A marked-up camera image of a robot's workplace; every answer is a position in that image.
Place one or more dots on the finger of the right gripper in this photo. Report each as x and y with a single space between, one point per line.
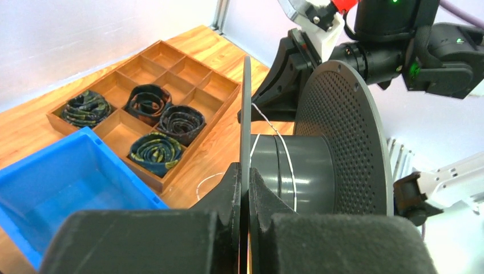
278 95

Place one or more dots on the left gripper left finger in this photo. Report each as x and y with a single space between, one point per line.
201 239

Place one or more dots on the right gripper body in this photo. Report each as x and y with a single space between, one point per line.
296 49

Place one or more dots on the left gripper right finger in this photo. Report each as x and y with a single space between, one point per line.
283 241

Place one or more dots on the dark grey cable spool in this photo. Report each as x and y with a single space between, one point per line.
335 162

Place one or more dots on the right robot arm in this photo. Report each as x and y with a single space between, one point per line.
384 39

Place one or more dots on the rolled tie dark floral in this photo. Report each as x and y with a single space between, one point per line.
181 122

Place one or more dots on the rolled tie yellow green front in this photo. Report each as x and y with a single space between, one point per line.
156 152

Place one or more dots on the wooden compartment tray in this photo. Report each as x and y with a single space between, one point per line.
188 81

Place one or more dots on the rolled tie orange pattern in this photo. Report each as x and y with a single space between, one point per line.
147 102

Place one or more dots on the blue plastic bin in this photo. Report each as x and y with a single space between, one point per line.
78 172

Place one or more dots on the rolled tie green pattern back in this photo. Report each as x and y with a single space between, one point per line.
87 109

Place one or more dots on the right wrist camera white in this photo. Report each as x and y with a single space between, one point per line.
322 21

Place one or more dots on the aluminium frame rail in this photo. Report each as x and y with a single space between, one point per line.
401 159

